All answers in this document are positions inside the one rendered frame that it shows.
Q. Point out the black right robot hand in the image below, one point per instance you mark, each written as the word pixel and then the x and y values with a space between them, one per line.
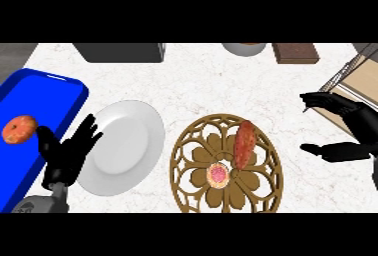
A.
pixel 351 126

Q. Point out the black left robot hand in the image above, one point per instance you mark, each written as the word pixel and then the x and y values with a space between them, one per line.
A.
pixel 62 151

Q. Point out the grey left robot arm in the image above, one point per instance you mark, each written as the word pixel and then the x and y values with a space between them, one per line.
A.
pixel 44 200

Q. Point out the brown openwork round placemat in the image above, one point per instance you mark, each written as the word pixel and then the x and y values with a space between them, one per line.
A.
pixel 196 173

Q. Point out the blue tray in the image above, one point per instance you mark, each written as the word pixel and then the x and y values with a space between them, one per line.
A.
pixel 34 126

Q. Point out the orange apple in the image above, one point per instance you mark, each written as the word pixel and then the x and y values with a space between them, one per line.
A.
pixel 19 129

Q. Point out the white plate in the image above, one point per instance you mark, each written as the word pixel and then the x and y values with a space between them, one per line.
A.
pixel 125 146

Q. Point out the red sweet potato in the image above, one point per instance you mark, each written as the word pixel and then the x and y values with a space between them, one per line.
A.
pixel 244 143

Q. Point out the brown wooden block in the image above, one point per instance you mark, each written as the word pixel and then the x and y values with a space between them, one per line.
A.
pixel 295 52

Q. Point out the grey white bowl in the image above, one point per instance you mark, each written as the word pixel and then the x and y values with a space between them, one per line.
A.
pixel 244 48

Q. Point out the dark grey appliance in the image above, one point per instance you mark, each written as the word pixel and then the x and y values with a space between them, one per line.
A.
pixel 122 52

